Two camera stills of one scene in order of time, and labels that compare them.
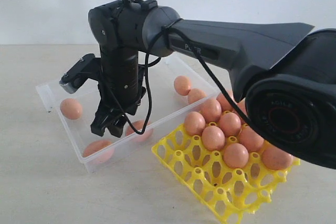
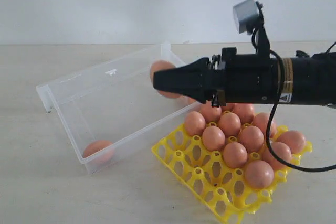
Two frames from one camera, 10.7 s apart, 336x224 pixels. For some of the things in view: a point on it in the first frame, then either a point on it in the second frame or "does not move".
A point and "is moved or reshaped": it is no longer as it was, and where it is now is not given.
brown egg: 230,124 does not move
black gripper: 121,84 -> 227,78
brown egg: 182,85 is moved or reshaped
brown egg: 213,138 does not move
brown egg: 211,110 does not move
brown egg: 250,139 does not move
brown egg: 139,125 -> 259,174
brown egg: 276,159 does not move
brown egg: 195,123 does not move
